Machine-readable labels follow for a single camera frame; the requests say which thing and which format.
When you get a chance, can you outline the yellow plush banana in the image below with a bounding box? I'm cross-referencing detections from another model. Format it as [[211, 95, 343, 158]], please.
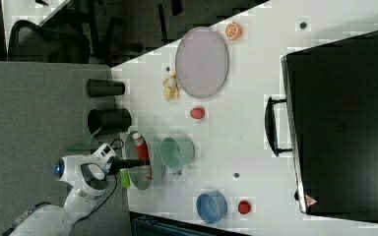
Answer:
[[162, 71, 180, 102]]

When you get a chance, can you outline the orange slice toy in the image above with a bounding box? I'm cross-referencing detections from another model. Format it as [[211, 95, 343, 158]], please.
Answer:
[[225, 23, 242, 40]]

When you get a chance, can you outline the green plastic strainer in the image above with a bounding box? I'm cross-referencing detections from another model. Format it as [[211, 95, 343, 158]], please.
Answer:
[[125, 131, 165, 193]]

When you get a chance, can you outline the red plush ketchup bottle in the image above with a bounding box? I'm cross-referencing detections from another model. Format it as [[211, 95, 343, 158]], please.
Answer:
[[132, 132, 153, 180]]

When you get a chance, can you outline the red plush strawberry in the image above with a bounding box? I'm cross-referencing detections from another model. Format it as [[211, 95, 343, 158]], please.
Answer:
[[237, 200, 252, 214]]

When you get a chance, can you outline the green mug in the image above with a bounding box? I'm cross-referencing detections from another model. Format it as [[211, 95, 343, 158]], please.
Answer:
[[159, 133, 195, 175]]

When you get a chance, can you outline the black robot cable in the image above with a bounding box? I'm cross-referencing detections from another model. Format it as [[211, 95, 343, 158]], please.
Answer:
[[73, 138, 126, 224]]

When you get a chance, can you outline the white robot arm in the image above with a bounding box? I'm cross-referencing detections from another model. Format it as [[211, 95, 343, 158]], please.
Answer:
[[2, 144, 150, 236]]

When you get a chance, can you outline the blue cup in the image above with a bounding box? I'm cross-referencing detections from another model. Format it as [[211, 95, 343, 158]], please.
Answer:
[[196, 190, 227, 224]]

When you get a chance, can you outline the dark grey cup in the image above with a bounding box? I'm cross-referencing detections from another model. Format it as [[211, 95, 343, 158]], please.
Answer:
[[86, 80, 126, 97]]

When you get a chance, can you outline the black office chair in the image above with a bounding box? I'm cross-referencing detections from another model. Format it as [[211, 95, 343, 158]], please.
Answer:
[[8, 20, 91, 64]]

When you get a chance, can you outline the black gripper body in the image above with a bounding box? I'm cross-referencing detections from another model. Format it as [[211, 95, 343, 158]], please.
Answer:
[[108, 156, 124, 175]]

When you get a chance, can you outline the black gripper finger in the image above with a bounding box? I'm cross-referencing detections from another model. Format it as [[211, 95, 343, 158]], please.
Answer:
[[123, 159, 151, 169]]

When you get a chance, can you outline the grey round plate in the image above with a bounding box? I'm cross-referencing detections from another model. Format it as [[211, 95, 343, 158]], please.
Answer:
[[175, 27, 228, 98]]

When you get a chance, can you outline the green bottle white cap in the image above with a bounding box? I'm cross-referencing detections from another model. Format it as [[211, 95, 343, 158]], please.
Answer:
[[120, 170, 131, 188]]

